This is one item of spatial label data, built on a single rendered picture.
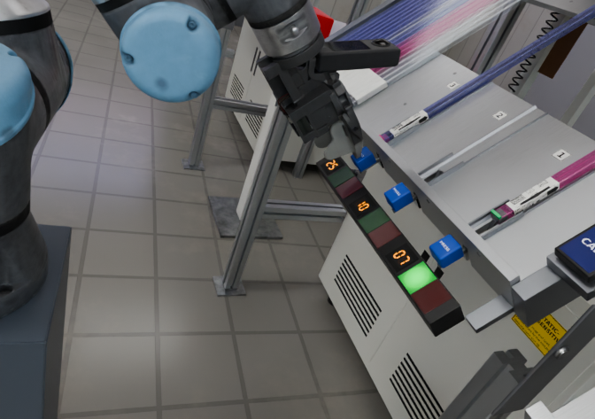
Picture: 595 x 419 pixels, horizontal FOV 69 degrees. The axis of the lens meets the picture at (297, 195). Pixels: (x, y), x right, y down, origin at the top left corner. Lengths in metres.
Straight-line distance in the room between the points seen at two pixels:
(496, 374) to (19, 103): 0.53
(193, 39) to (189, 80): 0.03
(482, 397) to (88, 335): 0.91
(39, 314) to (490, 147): 0.57
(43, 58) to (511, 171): 0.55
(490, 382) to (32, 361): 0.48
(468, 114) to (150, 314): 0.93
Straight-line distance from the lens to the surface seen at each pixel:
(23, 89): 0.43
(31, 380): 0.55
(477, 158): 0.63
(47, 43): 0.55
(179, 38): 0.35
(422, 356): 1.08
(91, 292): 1.30
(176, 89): 0.36
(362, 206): 0.63
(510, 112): 0.69
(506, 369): 0.55
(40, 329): 0.51
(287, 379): 1.22
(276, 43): 0.52
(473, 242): 0.52
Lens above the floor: 0.94
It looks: 29 degrees down
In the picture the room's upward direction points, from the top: 21 degrees clockwise
